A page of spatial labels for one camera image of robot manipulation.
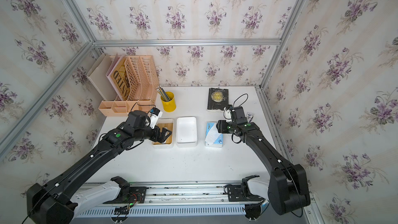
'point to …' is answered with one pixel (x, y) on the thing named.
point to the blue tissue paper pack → (213, 138)
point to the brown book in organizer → (119, 78)
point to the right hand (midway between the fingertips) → (223, 125)
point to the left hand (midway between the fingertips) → (166, 130)
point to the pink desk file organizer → (134, 79)
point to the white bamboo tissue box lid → (168, 123)
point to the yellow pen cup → (169, 106)
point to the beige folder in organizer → (98, 76)
